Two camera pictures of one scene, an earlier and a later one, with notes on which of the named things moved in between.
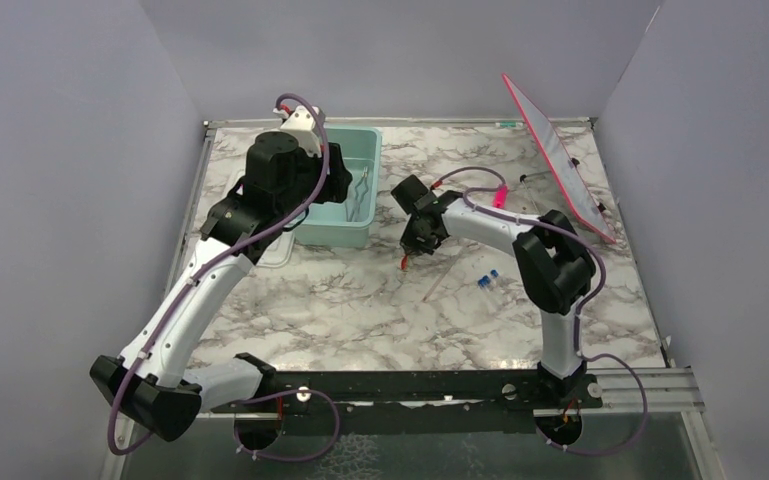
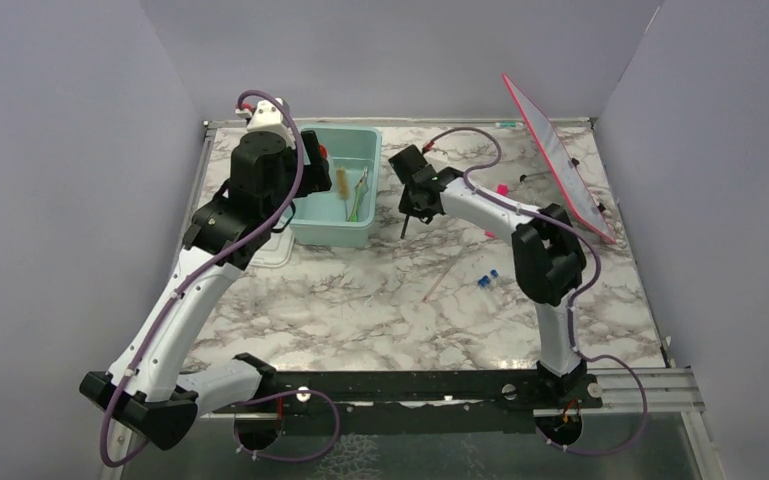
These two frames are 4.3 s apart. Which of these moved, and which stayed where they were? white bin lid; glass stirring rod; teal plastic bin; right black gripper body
Moved: right black gripper body
Stayed: white bin lid; teal plastic bin; glass stirring rod
